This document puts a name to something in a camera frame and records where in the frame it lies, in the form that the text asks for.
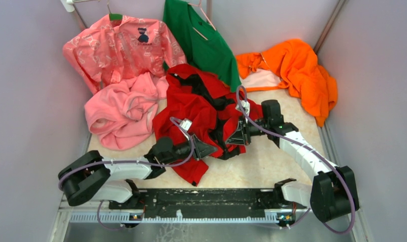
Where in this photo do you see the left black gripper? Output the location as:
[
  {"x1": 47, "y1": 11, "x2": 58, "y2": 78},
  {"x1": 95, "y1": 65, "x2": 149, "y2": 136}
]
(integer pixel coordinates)
[{"x1": 163, "y1": 132, "x2": 218, "y2": 165}]

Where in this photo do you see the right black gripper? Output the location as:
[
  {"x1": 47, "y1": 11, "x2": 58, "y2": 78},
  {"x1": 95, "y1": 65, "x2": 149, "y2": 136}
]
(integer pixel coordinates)
[{"x1": 225, "y1": 113, "x2": 270, "y2": 146}]

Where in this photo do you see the red jacket black lining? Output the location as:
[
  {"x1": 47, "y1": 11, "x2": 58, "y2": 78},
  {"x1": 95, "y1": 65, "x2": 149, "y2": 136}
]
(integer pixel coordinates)
[{"x1": 151, "y1": 63, "x2": 264, "y2": 187}]

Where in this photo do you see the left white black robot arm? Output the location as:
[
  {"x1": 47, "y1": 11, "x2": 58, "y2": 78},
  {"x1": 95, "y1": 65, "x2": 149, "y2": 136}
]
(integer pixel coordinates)
[{"x1": 58, "y1": 135, "x2": 217, "y2": 209}]

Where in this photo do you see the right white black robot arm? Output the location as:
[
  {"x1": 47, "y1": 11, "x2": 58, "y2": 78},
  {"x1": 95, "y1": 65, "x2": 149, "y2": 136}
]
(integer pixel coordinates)
[{"x1": 226, "y1": 100, "x2": 359, "y2": 223}]

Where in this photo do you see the pink patterned bear jacket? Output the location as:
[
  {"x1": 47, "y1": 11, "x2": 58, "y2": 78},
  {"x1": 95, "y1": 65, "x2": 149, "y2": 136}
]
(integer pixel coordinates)
[{"x1": 63, "y1": 15, "x2": 187, "y2": 94}]

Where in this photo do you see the plain pink garment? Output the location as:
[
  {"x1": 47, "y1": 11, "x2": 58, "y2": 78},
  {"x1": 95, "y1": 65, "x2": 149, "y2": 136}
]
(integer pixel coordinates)
[{"x1": 84, "y1": 72, "x2": 168, "y2": 151}]

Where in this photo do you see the orange garment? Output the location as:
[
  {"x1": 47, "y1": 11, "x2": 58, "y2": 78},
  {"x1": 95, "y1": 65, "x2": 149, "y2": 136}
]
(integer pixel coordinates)
[{"x1": 236, "y1": 39, "x2": 338, "y2": 127}]

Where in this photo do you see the green shirt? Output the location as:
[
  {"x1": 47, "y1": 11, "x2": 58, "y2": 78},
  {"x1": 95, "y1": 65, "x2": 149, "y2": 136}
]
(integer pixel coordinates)
[{"x1": 163, "y1": 0, "x2": 242, "y2": 92}]

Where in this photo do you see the pink clothes hanger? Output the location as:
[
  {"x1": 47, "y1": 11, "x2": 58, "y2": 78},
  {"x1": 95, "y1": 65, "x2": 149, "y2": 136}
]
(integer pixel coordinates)
[{"x1": 186, "y1": 1, "x2": 218, "y2": 41}]

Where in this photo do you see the green clothes hanger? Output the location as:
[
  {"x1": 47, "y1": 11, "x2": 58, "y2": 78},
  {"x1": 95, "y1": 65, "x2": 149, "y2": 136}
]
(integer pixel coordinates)
[{"x1": 106, "y1": 0, "x2": 123, "y2": 21}]

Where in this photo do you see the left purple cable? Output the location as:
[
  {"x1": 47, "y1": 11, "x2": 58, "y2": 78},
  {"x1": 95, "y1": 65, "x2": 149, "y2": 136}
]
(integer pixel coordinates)
[{"x1": 57, "y1": 116, "x2": 196, "y2": 231}]

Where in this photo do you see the purple cable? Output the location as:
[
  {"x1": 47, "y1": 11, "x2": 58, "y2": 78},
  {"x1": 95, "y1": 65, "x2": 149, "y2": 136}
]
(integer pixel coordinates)
[
  {"x1": 57, "y1": 116, "x2": 196, "y2": 231},
  {"x1": 236, "y1": 85, "x2": 356, "y2": 235}
]

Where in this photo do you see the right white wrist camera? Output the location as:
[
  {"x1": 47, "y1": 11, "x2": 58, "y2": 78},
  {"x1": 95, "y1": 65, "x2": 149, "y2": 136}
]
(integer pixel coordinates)
[{"x1": 236, "y1": 100, "x2": 251, "y2": 116}]

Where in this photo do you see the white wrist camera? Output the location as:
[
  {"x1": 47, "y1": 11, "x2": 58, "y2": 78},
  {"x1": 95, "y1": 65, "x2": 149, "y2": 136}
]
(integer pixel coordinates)
[
  {"x1": 180, "y1": 119, "x2": 192, "y2": 133},
  {"x1": 236, "y1": 100, "x2": 251, "y2": 116}
]

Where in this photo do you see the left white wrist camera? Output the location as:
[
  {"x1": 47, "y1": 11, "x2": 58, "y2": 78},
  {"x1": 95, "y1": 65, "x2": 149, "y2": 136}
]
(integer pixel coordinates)
[{"x1": 180, "y1": 119, "x2": 192, "y2": 133}]

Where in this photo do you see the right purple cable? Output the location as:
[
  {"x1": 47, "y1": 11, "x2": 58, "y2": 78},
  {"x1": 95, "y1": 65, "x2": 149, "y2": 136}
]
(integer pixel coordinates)
[{"x1": 236, "y1": 85, "x2": 356, "y2": 235}]

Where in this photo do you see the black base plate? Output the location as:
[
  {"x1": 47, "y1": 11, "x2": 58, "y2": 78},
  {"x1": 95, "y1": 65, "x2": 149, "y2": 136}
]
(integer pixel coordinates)
[{"x1": 109, "y1": 189, "x2": 303, "y2": 219}]

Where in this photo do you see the white toothed cable strip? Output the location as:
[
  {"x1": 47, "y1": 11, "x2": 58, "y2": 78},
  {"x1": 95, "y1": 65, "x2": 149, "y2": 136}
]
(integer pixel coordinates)
[{"x1": 70, "y1": 210, "x2": 279, "y2": 224}]

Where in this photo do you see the aluminium frame rail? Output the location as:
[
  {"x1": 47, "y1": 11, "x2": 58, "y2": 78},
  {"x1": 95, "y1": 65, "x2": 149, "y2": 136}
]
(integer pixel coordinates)
[{"x1": 57, "y1": 188, "x2": 362, "y2": 213}]

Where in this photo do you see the metal corner post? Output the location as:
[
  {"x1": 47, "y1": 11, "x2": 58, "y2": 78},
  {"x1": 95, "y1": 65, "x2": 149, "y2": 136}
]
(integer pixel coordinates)
[{"x1": 313, "y1": 0, "x2": 348, "y2": 55}]

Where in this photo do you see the white rail bracket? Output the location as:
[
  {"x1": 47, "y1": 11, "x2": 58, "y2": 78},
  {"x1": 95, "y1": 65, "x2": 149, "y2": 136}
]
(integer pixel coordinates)
[{"x1": 60, "y1": 0, "x2": 100, "y2": 13}]

